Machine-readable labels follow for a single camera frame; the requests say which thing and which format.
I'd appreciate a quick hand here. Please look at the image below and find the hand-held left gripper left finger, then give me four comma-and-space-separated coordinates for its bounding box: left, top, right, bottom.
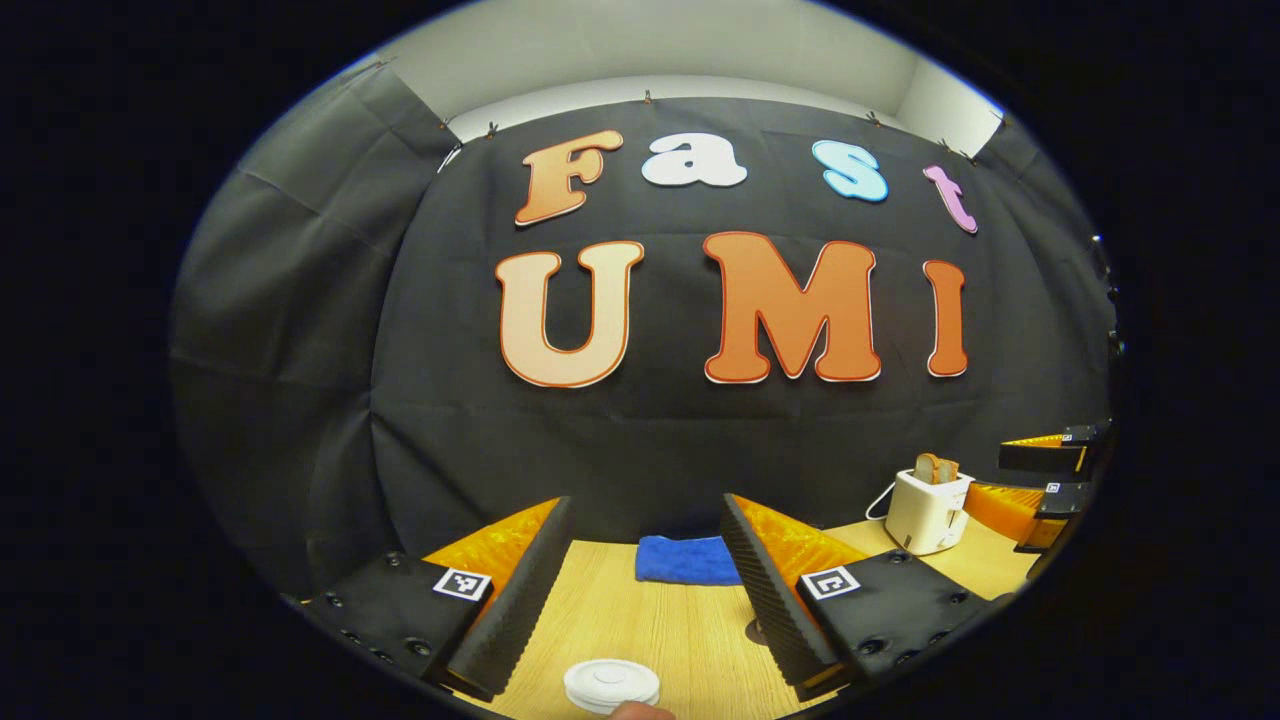
300, 495, 576, 703

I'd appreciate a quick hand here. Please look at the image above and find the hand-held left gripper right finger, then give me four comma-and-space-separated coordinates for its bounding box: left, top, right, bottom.
720, 492, 1011, 701

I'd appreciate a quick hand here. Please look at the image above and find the white teacup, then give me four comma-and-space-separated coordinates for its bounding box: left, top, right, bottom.
563, 672, 661, 715

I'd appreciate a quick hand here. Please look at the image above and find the white toaster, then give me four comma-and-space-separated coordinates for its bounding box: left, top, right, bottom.
885, 468, 976, 556

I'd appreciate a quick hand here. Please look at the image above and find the blue towel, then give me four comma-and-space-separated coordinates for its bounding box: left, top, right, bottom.
635, 535, 743, 586

